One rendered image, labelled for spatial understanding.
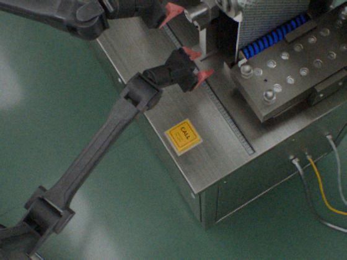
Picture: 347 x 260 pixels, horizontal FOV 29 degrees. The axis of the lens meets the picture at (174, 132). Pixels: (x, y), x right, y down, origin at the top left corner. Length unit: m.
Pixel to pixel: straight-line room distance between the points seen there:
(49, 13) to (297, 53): 0.74
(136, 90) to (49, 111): 1.37
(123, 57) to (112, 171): 0.92
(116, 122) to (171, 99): 0.36
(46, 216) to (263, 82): 0.68
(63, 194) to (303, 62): 0.74
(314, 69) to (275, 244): 1.09
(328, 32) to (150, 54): 0.52
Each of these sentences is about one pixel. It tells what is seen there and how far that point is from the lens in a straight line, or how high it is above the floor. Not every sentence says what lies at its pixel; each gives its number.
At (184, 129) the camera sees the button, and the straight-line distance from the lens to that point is 1.88.
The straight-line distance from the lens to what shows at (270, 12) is 1.77.
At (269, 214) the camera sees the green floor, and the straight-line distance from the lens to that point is 2.77.
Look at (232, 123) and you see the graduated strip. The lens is 1.91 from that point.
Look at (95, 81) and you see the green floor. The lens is 2.96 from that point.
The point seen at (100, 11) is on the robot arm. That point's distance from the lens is 1.41.
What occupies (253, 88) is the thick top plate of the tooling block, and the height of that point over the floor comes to 1.03.
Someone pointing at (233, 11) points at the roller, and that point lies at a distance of 1.64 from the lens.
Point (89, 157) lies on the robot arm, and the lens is 1.62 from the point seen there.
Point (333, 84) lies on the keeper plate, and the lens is 1.87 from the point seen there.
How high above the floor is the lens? 2.72
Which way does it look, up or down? 73 degrees down
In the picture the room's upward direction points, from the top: 9 degrees counter-clockwise
